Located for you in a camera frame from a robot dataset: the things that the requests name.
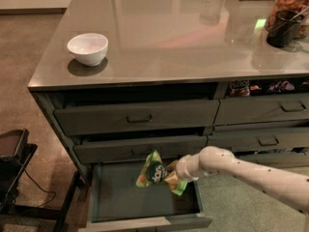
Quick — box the bottom right drawer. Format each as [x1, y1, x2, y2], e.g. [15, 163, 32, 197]
[239, 152, 309, 168]

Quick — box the open bottom left drawer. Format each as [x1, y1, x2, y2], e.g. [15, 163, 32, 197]
[78, 161, 211, 232]

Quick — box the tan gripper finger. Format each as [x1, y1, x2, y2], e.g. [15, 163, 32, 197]
[164, 171, 181, 184]
[166, 159, 179, 171]

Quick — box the white ceramic bowl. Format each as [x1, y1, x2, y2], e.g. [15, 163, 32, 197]
[67, 33, 109, 66]

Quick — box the orange snack bag in drawer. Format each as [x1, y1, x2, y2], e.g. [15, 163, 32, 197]
[229, 80, 250, 97]

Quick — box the green rice chip bag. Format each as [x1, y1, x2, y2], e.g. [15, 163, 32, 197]
[136, 150, 187, 196]

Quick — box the middle left drawer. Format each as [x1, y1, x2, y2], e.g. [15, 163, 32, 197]
[74, 135, 207, 163]

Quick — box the purple snack bag in drawer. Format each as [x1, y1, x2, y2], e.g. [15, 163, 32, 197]
[267, 80, 295, 94]

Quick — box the black mesh cup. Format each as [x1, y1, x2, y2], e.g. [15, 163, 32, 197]
[267, 10, 304, 48]

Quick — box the middle right drawer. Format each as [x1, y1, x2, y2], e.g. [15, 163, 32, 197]
[207, 128, 309, 153]

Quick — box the black stand with cable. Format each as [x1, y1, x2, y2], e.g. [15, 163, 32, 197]
[0, 128, 81, 232]

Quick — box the glass jar of snacks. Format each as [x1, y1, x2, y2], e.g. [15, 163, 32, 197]
[265, 0, 309, 30]

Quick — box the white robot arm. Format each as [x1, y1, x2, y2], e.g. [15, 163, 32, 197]
[166, 146, 309, 232]

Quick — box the top left drawer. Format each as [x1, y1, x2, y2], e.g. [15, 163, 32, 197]
[54, 100, 219, 135]

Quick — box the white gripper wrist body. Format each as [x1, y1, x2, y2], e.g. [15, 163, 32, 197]
[176, 154, 203, 182]

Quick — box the grey kitchen island counter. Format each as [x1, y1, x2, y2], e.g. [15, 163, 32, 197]
[29, 0, 309, 179]

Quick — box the top right drawer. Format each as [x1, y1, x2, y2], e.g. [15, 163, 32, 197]
[214, 93, 309, 126]

